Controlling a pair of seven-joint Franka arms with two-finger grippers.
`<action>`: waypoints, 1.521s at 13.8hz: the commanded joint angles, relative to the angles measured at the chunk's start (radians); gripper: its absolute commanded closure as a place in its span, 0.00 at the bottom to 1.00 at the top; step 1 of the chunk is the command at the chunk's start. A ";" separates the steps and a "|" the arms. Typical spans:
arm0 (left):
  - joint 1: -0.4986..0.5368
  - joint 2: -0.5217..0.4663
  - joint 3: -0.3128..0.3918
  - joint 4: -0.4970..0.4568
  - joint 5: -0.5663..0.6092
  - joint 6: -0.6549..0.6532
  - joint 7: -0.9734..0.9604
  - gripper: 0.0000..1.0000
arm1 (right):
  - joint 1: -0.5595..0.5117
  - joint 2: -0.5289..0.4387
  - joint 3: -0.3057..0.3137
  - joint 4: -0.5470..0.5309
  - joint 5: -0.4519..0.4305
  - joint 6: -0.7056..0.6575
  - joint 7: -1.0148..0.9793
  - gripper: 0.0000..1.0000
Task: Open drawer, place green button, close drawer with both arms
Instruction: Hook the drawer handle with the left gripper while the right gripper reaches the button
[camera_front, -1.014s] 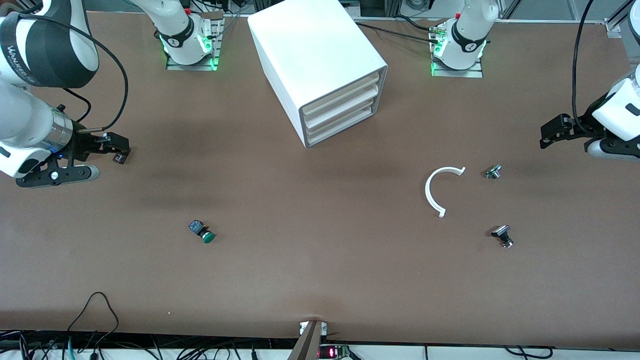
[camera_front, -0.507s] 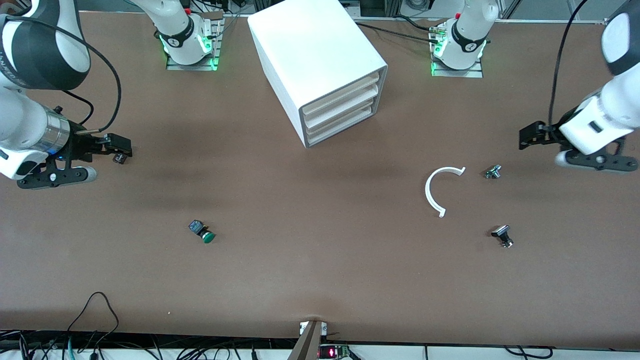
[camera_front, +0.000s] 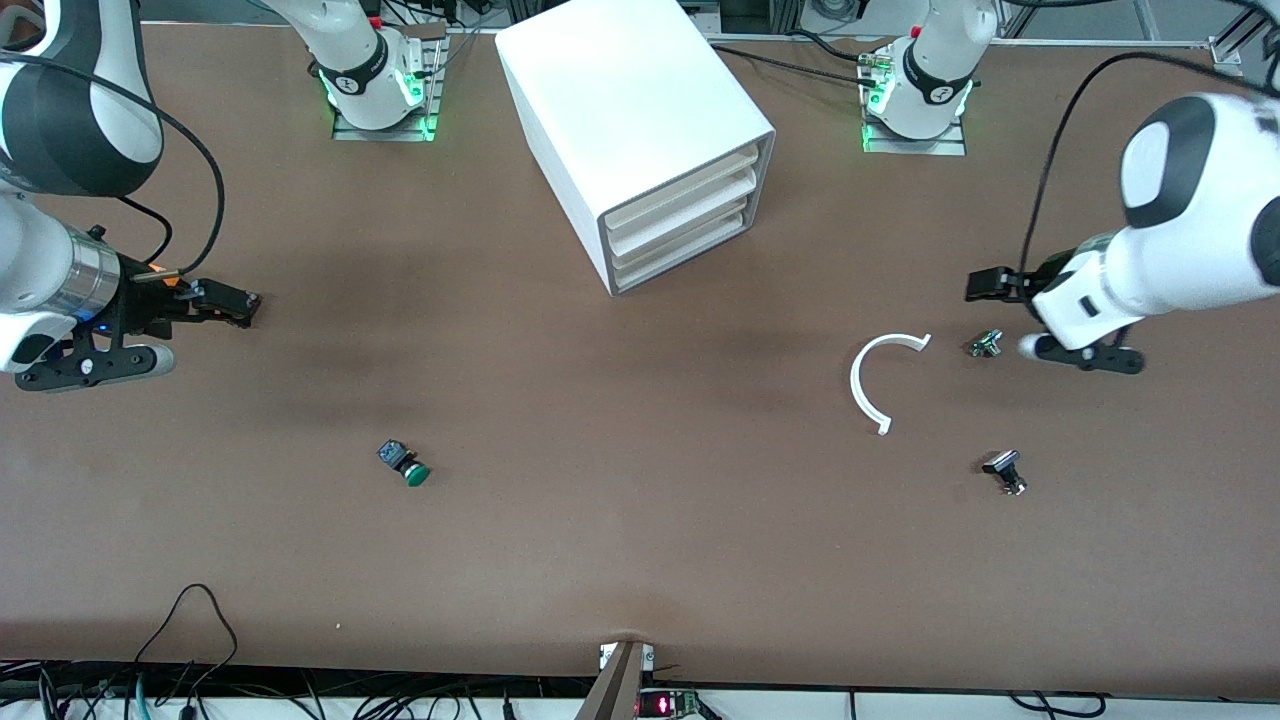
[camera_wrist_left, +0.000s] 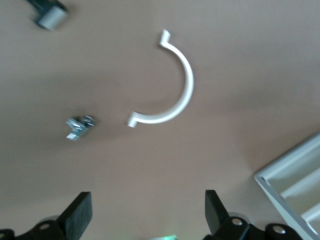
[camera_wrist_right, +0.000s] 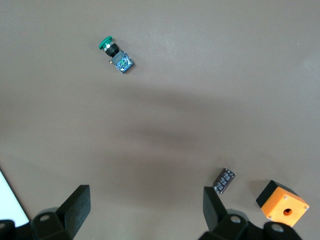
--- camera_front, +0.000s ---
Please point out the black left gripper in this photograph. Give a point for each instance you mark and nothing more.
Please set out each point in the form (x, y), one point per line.
(1049, 273)

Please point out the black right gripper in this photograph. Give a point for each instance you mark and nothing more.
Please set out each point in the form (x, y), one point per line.
(146, 302)

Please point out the green push button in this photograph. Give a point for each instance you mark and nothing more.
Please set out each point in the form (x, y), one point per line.
(405, 462)

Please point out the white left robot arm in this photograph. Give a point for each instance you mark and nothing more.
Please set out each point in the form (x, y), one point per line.
(1200, 230)

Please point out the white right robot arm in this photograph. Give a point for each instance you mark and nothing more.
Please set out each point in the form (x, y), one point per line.
(60, 120)

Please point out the white drawer cabinet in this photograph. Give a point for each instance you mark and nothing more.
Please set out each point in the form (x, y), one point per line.
(620, 100)

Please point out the orange box with black base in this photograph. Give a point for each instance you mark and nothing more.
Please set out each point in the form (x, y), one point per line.
(170, 281)

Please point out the small silver green metal part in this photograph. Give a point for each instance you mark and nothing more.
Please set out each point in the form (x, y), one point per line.
(986, 344)

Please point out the white curved plastic arc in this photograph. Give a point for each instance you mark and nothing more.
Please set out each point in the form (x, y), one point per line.
(858, 385)

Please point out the black knob with metal stem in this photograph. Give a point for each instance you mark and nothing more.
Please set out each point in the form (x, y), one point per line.
(1005, 468)

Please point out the black device with red display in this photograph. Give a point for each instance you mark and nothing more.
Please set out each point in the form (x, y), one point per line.
(665, 704)

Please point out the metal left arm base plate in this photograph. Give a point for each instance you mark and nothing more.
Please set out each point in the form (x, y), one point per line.
(955, 145)

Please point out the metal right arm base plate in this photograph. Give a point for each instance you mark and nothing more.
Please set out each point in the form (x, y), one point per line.
(432, 110)

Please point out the aluminium frame profile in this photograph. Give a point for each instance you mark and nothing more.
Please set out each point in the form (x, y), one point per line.
(1225, 50)

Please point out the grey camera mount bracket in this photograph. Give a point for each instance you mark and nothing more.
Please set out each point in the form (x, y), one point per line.
(612, 690)

